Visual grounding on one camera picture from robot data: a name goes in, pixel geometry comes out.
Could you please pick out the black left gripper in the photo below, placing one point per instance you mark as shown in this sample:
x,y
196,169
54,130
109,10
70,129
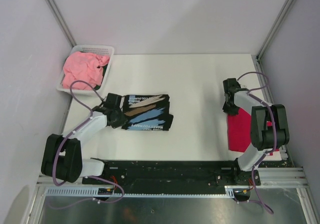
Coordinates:
x,y
121,122

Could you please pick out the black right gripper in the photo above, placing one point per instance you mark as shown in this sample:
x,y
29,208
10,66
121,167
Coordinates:
x,y
233,112

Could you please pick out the black t-shirt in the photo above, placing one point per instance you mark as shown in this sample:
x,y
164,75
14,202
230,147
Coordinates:
x,y
147,112

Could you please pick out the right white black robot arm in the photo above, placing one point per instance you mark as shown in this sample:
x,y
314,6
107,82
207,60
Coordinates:
x,y
251,158

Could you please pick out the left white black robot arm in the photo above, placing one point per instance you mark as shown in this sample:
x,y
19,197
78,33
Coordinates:
x,y
63,159

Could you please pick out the dark green garment in basket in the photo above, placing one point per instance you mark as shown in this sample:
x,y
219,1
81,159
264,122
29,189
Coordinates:
x,y
104,74

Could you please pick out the folded magenta t-shirt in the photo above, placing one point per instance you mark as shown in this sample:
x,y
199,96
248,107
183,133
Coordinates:
x,y
261,129

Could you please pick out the crumpled pink t-shirt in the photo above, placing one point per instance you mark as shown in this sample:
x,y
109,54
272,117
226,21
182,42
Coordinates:
x,y
85,66

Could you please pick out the white plastic laundry basket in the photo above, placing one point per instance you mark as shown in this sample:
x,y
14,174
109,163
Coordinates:
x,y
80,87

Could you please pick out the aluminium extrusion rails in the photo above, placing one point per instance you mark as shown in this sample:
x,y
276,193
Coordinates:
x,y
282,178

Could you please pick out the white slotted cable duct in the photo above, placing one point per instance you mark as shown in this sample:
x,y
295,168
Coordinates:
x,y
96,192

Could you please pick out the right aluminium frame post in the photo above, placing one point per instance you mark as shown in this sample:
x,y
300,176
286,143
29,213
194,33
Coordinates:
x,y
286,8

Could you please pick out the aluminium frame post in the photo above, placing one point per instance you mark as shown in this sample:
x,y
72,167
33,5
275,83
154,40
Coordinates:
x,y
286,8
61,22

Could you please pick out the left aluminium frame post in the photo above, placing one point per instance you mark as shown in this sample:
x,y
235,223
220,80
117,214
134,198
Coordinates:
x,y
61,22

